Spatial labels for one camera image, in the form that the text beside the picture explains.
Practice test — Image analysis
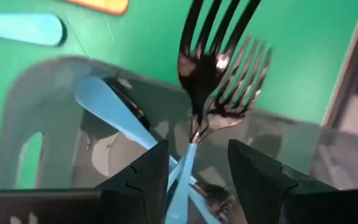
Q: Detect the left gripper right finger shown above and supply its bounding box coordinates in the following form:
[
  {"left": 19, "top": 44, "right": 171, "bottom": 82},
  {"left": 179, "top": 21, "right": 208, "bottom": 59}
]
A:
[{"left": 227, "top": 139, "right": 358, "bottom": 224}]

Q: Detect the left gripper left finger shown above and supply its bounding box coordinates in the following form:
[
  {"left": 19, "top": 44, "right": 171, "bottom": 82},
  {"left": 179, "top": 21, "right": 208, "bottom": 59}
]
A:
[{"left": 0, "top": 139, "right": 170, "bottom": 224}]

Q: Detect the blue handled silver fork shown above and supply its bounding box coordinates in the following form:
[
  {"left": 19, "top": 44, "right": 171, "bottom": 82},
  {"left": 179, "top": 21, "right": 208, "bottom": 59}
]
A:
[
  {"left": 0, "top": 12, "right": 65, "bottom": 47},
  {"left": 168, "top": 35, "right": 275, "bottom": 190},
  {"left": 74, "top": 76, "right": 241, "bottom": 224}
]

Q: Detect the blue utensil handle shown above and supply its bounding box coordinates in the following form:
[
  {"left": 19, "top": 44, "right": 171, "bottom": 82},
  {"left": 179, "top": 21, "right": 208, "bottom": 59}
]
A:
[{"left": 165, "top": 0, "right": 263, "bottom": 224}]

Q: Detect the orange handled silver fork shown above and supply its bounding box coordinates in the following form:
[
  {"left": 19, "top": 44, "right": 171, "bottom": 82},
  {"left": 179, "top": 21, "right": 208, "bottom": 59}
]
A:
[{"left": 64, "top": 0, "right": 130, "bottom": 16}]

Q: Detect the dark smoky plastic bin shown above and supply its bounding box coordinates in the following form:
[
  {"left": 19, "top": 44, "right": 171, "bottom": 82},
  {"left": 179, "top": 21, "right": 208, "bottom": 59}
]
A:
[{"left": 0, "top": 55, "right": 358, "bottom": 224}]

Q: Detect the green table mat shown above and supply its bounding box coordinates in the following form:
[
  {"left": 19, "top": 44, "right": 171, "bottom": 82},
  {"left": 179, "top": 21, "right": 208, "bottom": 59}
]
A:
[{"left": 0, "top": 0, "right": 358, "bottom": 190}]

